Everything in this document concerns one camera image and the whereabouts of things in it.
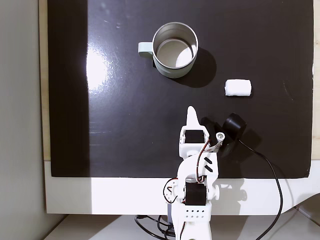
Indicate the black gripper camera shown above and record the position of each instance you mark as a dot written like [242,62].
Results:
[233,125]

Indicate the pale green metal mug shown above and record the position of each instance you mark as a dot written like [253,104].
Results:
[172,72]

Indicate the white gauze roll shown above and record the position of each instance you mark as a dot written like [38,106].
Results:
[238,88]

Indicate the black table mat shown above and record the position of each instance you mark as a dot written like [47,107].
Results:
[125,125]

